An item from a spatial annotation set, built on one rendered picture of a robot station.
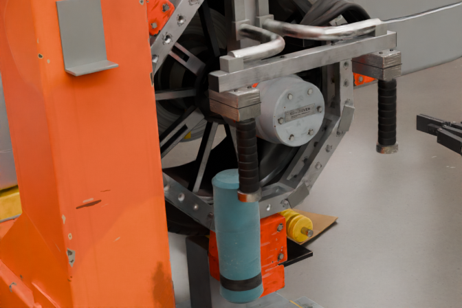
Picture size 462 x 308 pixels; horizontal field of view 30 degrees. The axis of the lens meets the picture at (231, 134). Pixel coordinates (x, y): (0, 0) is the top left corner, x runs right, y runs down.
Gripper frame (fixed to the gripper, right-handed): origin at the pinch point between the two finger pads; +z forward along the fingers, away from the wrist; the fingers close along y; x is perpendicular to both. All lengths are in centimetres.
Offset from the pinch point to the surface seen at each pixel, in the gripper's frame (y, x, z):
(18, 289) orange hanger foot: -75, -15, 21
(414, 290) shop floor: 59, -83, 59
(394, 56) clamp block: 0.6, 11.4, 10.5
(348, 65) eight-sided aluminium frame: 8.5, 3.7, 32.5
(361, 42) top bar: -5.3, 14.7, 13.4
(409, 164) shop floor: 132, -83, 133
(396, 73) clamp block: 1.0, 7.9, 10.5
